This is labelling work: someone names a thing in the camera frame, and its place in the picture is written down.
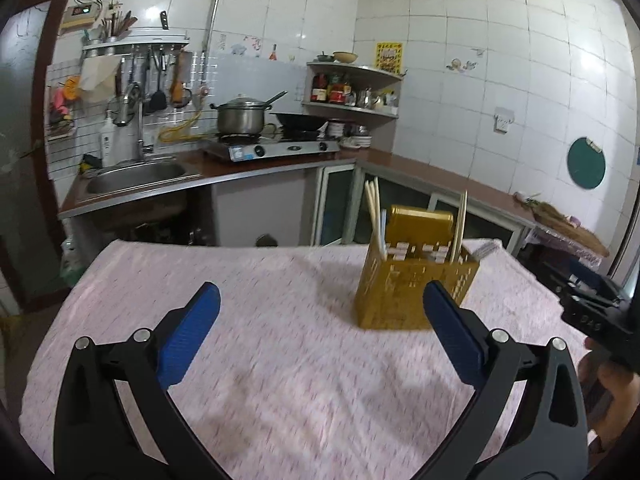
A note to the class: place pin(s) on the wall control box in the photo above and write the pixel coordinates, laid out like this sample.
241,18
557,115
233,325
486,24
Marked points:
80,16

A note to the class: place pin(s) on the stack of white dishes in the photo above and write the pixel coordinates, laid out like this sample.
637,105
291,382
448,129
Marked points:
350,137

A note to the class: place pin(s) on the black hanging spatula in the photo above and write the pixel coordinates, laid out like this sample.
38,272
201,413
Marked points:
158,95

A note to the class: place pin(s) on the metal utensil wall shelf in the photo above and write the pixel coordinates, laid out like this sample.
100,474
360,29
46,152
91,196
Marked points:
135,40

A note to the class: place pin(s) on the stainless steel sink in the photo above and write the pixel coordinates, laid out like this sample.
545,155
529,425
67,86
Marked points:
135,177

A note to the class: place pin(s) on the yellow slotted utensil holder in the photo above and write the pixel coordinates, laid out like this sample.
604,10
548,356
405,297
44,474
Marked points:
400,285

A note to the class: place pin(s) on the metal kitchen faucet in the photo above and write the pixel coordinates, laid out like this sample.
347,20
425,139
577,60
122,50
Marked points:
140,125

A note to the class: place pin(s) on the metal wall pipe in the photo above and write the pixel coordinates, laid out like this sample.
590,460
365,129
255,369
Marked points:
212,10

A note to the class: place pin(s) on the grey plastic utensil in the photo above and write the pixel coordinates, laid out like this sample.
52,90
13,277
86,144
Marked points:
383,232

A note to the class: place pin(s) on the corner wall shelf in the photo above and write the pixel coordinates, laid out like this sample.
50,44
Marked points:
355,110

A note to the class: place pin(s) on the glass cabinet doors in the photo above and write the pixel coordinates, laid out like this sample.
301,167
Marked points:
335,205

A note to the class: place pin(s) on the red sauce jars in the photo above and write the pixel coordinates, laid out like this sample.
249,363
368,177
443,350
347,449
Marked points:
330,90

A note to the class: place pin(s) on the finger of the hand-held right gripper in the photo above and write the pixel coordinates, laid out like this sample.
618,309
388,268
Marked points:
590,320
585,272

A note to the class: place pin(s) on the floral pink tablecloth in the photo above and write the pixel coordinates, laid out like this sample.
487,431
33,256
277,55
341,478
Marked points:
280,360

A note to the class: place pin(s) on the metal kettle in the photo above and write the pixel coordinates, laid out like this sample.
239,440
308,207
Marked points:
365,97

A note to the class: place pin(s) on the brown bowl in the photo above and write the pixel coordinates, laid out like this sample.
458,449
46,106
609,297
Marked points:
345,56

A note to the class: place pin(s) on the black wok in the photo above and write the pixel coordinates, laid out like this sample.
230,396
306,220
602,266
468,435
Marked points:
297,120

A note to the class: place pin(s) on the white wall socket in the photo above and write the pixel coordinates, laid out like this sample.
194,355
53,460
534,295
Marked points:
504,120

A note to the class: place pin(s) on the brown kitchen countertop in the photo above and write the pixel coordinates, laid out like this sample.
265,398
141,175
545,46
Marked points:
400,165

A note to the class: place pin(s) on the green round board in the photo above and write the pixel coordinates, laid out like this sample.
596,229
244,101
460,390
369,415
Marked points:
586,162

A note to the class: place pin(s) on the stainless steel pot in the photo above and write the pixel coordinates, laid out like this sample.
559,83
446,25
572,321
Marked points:
240,117

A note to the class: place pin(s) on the gas stove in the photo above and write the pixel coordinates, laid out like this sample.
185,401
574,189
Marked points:
270,149

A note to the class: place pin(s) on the person's right hand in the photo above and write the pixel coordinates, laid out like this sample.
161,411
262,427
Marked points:
622,390

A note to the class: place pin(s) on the wooden cutting board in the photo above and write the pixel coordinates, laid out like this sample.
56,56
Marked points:
570,230

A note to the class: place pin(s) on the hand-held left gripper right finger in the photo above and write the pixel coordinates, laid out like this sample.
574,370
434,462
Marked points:
452,335

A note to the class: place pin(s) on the beige hanging cloth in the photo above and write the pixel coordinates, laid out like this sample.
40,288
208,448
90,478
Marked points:
97,80

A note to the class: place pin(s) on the yellow wall poster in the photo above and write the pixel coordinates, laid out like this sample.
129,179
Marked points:
389,57

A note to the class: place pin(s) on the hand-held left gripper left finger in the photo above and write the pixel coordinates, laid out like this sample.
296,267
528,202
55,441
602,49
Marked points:
187,335

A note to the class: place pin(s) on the black and yellow sponge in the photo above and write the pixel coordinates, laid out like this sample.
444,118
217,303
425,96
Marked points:
90,161

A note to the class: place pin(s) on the white soap bottle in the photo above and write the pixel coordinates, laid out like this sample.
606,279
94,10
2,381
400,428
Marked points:
108,145

